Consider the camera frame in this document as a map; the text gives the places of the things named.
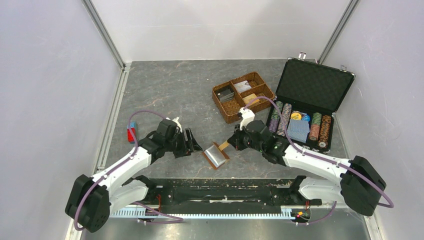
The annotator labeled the blue playing card deck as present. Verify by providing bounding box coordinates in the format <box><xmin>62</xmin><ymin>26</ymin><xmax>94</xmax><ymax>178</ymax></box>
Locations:
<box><xmin>287</xmin><ymin>119</ymin><xmax>310</xmax><ymax>143</ymax></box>

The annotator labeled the white card stack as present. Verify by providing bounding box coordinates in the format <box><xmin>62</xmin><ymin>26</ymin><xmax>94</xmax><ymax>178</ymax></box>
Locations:
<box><xmin>233</xmin><ymin>80</ymin><xmax>252</xmax><ymax>93</ymax></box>

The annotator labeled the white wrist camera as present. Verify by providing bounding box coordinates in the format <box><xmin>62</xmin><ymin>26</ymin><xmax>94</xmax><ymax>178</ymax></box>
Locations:
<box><xmin>172</xmin><ymin>116</ymin><xmax>183</xmax><ymax>133</ymax></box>
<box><xmin>237</xmin><ymin>107</ymin><xmax>255</xmax><ymax>131</ymax></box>

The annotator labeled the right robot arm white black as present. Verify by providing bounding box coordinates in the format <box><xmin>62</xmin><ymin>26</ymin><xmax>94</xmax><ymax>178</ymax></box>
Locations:
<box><xmin>227</xmin><ymin>120</ymin><xmax>394</xmax><ymax>217</ymax></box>

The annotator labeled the green pink chip row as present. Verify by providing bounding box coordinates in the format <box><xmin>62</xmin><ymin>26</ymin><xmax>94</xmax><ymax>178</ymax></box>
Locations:
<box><xmin>309</xmin><ymin>112</ymin><xmax>322</xmax><ymax>141</ymax></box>

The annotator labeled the brown poker chip row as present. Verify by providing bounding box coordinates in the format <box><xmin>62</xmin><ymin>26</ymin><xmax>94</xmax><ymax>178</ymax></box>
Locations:
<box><xmin>318</xmin><ymin>115</ymin><xmax>332</xmax><ymax>148</ymax></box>

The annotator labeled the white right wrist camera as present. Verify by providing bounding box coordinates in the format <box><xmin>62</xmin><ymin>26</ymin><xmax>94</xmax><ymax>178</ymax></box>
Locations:
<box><xmin>237</xmin><ymin>107</ymin><xmax>255</xmax><ymax>131</ymax></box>

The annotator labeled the blue round dealer chip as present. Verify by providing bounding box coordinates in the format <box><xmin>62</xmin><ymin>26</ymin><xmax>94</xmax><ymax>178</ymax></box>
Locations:
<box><xmin>301</xmin><ymin>114</ymin><xmax>311</xmax><ymax>122</ymax></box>

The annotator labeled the black card stack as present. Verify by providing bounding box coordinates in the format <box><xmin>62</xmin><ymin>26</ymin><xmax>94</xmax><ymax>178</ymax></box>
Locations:
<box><xmin>215</xmin><ymin>85</ymin><xmax>235</xmax><ymax>103</ymax></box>

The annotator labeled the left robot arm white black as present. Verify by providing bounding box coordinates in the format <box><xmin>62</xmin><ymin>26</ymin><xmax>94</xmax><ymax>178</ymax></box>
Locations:
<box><xmin>64</xmin><ymin>118</ymin><xmax>203</xmax><ymax>233</ymax></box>

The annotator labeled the red blue toy block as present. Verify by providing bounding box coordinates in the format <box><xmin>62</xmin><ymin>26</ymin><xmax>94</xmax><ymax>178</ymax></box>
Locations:
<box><xmin>127</xmin><ymin>121</ymin><xmax>137</xmax><ymax>144</ymax></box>

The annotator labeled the grey striped chip row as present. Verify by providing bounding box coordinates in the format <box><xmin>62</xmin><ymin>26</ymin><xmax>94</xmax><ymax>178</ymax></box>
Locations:
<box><xmin>276</xmin><ymin>103</ymin><xmax>292</xmax><ymax>137</ymax></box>

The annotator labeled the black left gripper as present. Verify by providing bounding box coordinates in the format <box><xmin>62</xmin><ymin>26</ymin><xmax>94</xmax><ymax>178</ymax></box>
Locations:
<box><xmin>164</xmin><ymin>127</ymin><xmax>203</xmax><ymax>159</ymax></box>

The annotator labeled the brown leather card holder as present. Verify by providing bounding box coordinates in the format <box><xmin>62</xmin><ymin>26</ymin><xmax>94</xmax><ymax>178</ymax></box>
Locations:
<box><xmin>202</xmin><ymin>141</ymin><xmax>230</xmax><ymax>170</ymax></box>

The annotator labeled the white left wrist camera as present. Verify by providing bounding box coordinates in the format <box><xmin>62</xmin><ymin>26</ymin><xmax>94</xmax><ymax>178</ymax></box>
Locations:
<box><xmin>172</xmin><ymin>116</ymin><xmax>183</xmax><ymax>133</ymax></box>

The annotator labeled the woven wicker divided basket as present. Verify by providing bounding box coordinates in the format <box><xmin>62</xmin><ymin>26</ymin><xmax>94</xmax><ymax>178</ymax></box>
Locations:
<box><xmin>212</xmin><ymin>71</ymin><xmax>276</xmax><ymax>124</ymax></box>

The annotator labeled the tan card box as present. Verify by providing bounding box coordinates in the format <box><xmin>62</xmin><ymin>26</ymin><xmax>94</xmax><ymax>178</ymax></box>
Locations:
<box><xmin>242</xmin><ymin>93</ymin><xmax>260</xmax><ymax>107</ymax></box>

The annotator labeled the black poker chip case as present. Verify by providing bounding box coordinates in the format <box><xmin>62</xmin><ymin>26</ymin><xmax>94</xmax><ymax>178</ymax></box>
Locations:
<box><xmin>266</xmin><ymin>58</ymin><xmax>355</xmax><ymax>154</ymax></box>

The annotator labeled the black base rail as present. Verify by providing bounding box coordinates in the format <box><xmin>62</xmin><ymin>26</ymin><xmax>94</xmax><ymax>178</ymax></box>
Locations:
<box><xmin>140</xmin><ymin>178</ymin><xmax>322</xmax><ymax>214</ymax></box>

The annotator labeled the yellow dealer button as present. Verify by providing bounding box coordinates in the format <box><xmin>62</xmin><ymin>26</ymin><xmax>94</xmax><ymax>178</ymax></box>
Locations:
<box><xmin>290</xmin><ymin>111</ymin><xmax>303</xmax><ymax>120</ymax></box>

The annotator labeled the purple green chip row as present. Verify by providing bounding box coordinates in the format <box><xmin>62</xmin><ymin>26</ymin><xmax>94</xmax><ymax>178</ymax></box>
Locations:
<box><xmin>268</xmin><ymin>101</ymin><xmax>284</xmax><ymax>133</ymax></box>

